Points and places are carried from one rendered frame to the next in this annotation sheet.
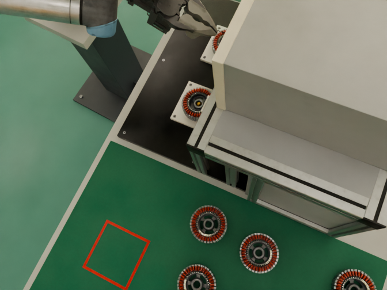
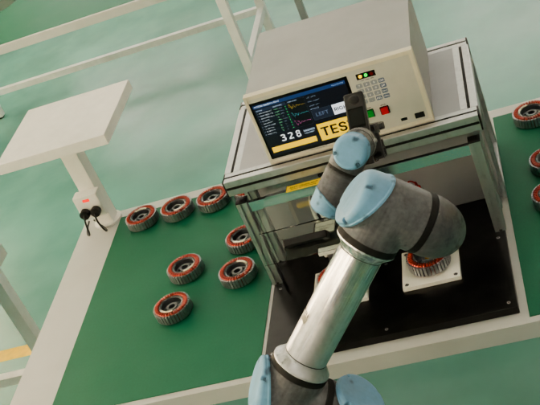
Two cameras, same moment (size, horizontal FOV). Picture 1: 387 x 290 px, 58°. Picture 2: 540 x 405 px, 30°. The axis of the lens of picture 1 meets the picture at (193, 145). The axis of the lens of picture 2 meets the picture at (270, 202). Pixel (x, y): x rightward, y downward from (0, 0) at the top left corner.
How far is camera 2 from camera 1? 242 cm
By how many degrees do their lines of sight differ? 69
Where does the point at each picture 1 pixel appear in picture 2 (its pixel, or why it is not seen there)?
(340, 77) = (390, 19)
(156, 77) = (415, 320)
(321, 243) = (509, 147)
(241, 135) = (449, 100)
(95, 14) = not seen: hidden behind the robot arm
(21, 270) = not seen: outside the picture
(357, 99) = (401, 10)
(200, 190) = (525, 224)
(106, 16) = not seen: hidden behind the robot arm
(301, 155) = (443, 77)
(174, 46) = (361, 331)
